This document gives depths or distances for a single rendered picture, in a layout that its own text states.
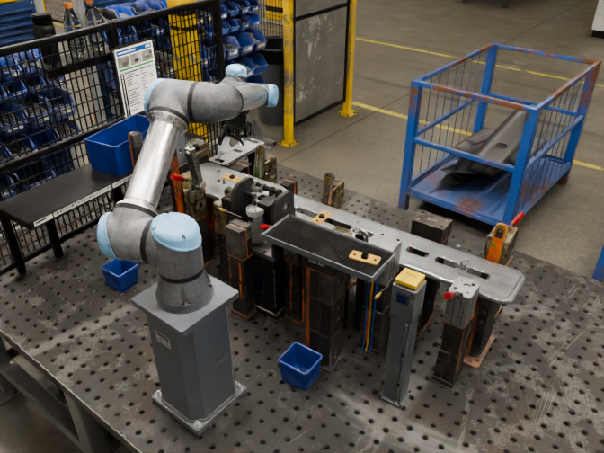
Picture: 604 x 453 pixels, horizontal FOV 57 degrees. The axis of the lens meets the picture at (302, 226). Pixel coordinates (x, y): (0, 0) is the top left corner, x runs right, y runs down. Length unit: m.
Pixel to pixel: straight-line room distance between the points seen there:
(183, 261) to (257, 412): 0.57
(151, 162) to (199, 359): 0.54
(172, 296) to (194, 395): 0.33
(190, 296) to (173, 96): 0.55
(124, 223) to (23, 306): 0.94
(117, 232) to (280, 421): 0.73
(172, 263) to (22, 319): 0.97
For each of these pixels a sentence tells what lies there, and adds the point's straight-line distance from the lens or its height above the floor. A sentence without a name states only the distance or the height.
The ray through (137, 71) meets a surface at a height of 1.33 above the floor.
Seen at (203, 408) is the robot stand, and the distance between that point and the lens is 1.70.
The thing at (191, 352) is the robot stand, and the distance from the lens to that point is 1.54.
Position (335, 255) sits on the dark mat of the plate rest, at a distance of 1.56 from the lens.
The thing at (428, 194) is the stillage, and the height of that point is 0.19.
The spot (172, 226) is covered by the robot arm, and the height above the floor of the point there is 1.33.
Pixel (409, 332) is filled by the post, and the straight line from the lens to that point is 1.59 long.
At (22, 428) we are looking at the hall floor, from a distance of 2.88.
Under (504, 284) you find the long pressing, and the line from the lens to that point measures 1.82.
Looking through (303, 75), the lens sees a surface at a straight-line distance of 4.98.
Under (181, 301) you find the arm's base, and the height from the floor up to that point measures 1.13.
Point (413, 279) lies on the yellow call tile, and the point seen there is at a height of 1.16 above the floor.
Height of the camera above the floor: 2.07
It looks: 33 degrees down
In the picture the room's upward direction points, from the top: straight up
